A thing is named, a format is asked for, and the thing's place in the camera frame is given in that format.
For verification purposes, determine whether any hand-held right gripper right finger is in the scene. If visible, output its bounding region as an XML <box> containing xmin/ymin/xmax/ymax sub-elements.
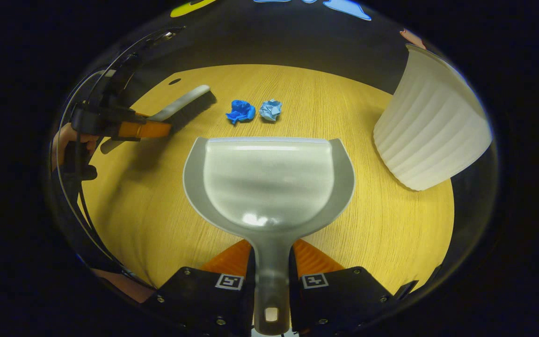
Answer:
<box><xmin>289</xmin><ymin>239</ymin><xmax>420</xmax><ymax>337</ymax></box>

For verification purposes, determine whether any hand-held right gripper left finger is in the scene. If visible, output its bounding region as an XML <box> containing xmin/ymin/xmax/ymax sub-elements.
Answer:
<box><xmin>143</xmin><ymin>239</ymin><xmax>256</xmax><ymax>337</ymax></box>

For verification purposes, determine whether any small grey broom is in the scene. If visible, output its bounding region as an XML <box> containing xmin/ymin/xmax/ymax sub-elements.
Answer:
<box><xmin>100</xmin><ymin>85</ymin><xmax>217</xmax><ymax>155</ymax></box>

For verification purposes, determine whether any dark blue paper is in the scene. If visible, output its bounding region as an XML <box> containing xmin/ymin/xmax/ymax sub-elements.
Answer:
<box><xmin>226</xmin><ymin>99</ymin><xmax>256</xmax><ymax>125</ymax></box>

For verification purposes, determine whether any light blue paper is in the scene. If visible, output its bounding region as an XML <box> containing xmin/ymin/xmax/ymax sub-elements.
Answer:
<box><xmin>258</xmin><ymin>99</ymin><xmax>283</xmax><ymax>122</ymax></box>

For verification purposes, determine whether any grey plastic dustpan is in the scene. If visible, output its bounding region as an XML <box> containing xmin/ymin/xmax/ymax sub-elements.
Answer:
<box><xmin>183</xmin><ymin>137</ymin><xmax>356</xmax><ymax>336</ymax></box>

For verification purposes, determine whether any white ribbed garbage bin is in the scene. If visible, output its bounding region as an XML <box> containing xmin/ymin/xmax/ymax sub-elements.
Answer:
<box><xmin>373</xmin><ymin>44</ymin><xmax>493</xmax><ymax>191</ymax></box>

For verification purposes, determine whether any black backdrop cloth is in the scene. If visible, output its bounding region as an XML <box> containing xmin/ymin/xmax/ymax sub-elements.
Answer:
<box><xmin>50</xmin><ymin>0</ymin><xmax>502</xmax><ymax>309</ymax></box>

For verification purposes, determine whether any thin black cable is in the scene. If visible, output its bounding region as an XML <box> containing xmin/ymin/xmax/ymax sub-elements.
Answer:
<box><xmin>57</xmin><ymin>28</ymin><xmax>158</xmax><ymax>290</ymax></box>

